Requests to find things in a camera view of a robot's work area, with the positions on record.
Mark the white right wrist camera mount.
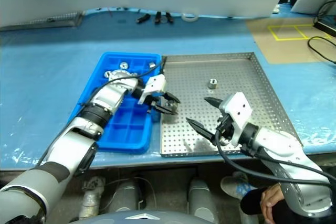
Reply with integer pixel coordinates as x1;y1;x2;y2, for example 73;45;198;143
218;92;254;147

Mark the black thin cable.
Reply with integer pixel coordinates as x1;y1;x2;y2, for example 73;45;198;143
313;0;336;25

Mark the brown cardboard sheet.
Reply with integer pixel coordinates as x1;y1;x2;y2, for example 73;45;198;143
245;18;336;65

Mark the black looped cable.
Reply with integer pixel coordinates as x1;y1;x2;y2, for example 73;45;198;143
307;36;336;65

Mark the thin grey wire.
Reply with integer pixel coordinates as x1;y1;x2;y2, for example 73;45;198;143
103;176;158;206

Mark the grey robot torso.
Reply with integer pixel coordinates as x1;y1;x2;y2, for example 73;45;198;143
90;209;211;224

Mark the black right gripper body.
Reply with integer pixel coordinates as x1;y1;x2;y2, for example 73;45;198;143
215;112;236;146

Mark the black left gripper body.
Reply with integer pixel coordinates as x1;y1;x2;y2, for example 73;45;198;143
143;91;169;113

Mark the black flat device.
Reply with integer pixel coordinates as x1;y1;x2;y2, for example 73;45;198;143
314;20;336;38

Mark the person's bare hand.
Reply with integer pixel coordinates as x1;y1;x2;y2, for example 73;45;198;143
259;183;287;223

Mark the long perforated metal tray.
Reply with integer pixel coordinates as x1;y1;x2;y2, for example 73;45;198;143
0;11;85;32

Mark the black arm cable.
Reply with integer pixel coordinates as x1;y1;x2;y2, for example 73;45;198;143
36;56;169;167
214;126;333;190

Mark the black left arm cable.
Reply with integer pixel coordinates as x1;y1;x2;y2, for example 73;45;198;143
36;56;169;167

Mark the grey rounded robot leg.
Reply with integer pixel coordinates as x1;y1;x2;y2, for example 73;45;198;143
187;178;218;224
109;178;144;213

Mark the white grey lumpy object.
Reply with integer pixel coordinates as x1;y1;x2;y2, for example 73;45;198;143
78;176;106;219

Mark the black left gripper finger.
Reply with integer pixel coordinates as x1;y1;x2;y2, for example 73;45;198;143
154;104;179;116
163;92;182;104

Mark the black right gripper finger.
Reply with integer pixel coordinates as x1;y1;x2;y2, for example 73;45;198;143
204;97;224;110
185;117;218;145

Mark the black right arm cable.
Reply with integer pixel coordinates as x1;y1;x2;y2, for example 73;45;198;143
214;126;333;190

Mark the white tape roll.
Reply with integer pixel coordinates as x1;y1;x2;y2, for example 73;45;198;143
181;13;200;23

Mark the white sneaker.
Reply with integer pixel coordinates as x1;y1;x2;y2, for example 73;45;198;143
220;171;257;200

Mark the blue plastic compartment tray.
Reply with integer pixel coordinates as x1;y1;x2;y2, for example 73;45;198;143
68;52;162;154

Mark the perforated steel tray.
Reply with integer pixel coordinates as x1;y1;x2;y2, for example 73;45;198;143
159;51;305;158

